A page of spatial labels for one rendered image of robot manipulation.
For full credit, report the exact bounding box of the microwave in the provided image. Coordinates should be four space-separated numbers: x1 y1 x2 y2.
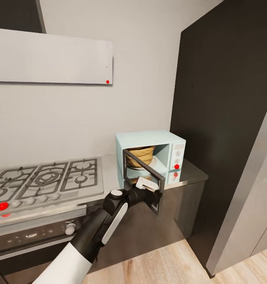
115 130 186 217

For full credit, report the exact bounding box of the popcorn bag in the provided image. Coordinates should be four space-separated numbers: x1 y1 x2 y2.
127 146 155 165

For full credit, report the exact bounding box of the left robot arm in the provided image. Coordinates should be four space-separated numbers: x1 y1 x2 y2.
32 177 162 284

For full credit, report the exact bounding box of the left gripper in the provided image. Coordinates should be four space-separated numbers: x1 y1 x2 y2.
132 183 162 205

